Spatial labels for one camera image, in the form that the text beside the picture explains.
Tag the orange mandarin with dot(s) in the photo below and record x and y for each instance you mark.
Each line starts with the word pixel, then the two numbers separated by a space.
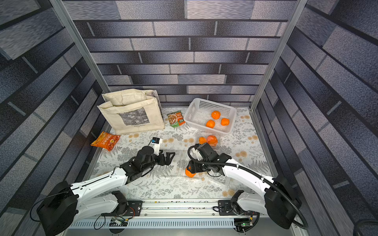
pixel 212 140
pixel 216 115
pixel 189 174
pixel 202 140
pixel 210 124
pixel 225 122

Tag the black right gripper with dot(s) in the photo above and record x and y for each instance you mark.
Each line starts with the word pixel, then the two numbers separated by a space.
pixel 196 165

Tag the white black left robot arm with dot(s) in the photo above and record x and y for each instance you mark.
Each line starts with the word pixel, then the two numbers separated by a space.
pixel 69 203

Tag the aluminium frame post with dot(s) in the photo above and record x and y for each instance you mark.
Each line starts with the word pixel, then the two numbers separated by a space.
pixel 299 7
pixel 70 26

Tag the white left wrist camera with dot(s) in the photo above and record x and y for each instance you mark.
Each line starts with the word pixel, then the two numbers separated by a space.
pixel 155 144

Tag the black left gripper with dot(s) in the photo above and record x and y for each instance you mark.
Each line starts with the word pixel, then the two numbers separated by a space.
pixel 169 160

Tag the orange instant noodle packet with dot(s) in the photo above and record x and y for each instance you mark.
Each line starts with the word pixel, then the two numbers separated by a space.
pixel 106 141

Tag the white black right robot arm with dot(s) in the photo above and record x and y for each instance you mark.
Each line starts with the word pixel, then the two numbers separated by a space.
pixel 275 196

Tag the green red snack packet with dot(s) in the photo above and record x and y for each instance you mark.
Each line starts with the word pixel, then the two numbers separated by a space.
pixel 176 119

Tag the cream canvas Monet tote bag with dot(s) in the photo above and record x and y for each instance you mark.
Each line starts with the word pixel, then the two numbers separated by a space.
pixel 132 110

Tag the white plastic mesh basket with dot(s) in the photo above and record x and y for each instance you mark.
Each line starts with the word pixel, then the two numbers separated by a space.
pixel 200 110

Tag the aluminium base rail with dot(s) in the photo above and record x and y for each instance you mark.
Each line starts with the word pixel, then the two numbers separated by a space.
pixel 177 214

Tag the right aluminium frame post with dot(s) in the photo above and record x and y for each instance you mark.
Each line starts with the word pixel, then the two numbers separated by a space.
pixel 299 7

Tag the left aluminium frame post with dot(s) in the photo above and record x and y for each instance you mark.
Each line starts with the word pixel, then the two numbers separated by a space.
pixel 70 26

